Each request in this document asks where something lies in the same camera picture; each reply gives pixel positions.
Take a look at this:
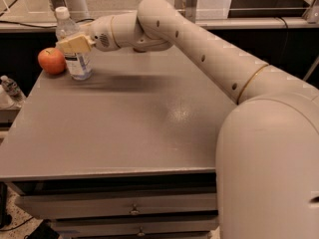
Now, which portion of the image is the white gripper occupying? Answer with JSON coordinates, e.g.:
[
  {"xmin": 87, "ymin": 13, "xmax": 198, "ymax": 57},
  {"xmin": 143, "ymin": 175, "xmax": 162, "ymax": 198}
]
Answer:
[{"xmin": 56, "ymin": 16, "xmax": 115, "ymax": 53}]

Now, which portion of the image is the grey drawer cabinet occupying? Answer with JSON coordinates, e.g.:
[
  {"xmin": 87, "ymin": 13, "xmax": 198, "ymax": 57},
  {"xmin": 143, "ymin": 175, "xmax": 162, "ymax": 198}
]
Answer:
[{"xmin": 0, "ymin": 47, "xmax": 234, "ymax": 239}]

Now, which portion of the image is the black cable on ledge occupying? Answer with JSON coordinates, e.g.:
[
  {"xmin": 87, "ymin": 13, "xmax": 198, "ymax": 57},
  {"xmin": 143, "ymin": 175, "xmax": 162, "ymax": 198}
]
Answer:
[{"xmin": 0, "ymin": 17, "xmax": 98, "ymax": 29}]

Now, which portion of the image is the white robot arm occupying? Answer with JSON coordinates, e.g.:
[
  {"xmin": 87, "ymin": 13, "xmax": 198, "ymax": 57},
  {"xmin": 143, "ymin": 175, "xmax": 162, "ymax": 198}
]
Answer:
[{"xmin": 58, "ymin": 0, "xmax": 319, "ymax": 239}]

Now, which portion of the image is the clear plastic water bottle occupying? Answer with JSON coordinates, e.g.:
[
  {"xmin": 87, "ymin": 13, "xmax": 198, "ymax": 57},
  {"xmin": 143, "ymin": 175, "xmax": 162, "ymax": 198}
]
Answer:
[{"xmin": 55, "ymin": 7, "xmax": 92, "ymax": 81}]

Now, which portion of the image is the grey drawer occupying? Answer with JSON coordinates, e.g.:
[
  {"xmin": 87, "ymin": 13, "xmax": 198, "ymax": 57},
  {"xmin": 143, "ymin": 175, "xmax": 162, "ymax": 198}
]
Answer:
[
  {"xmin": 53, "ymin": 214, "xmax": 218, "ymax": 237},
  {"xmin": 15, "ymin": 193, "xmax": 217, "ymax": 219}
]

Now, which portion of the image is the black cable on floor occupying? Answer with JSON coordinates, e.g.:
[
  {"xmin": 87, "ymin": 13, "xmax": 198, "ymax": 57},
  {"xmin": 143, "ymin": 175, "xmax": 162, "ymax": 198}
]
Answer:
[{"xmin": 0, "ymin": 216, "xmax": 35, "ymax": 233}]

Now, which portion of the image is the upper grey drawer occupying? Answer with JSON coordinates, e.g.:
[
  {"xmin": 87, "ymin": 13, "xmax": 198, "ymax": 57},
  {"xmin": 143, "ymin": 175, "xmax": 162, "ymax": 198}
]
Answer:
[{"xmin": 15, "ymin": 193, "xmax": 217, "ymax": 219}]

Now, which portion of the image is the small background water bottle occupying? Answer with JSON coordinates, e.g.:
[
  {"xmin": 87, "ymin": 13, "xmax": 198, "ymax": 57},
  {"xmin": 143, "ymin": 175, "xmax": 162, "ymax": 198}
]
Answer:
[{"xmin": 1, "ymin": 76, "xmax": 26, "ymax": 102}]

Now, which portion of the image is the lower grey drawer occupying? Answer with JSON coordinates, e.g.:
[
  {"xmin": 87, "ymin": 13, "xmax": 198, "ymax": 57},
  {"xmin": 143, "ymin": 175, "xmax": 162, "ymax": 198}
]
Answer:
[{"xmin": 53, "ymin": 214, "xmax": 218, "ymax": 237}]

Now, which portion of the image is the grey metal bracket post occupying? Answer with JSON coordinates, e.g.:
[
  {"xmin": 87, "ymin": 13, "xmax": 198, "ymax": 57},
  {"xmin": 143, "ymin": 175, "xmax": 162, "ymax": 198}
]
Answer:
[{"xmin": 172, "ymin": 0, "xmax": 201, "ymax": 24}]

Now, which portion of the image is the white object left edge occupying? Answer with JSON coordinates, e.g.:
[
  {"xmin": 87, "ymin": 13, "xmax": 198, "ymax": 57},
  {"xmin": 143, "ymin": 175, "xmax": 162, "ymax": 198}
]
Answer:
[{"xmin": 0, "ymin": 85, "xmax": 14, "ymax": 109}]

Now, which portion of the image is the red apple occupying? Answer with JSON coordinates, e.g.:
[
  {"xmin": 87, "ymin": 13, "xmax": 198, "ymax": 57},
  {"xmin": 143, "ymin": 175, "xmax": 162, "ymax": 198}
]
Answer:
[{"xmin": 38, "ymin": 48, "xmax": 66, "ymax": 75}]

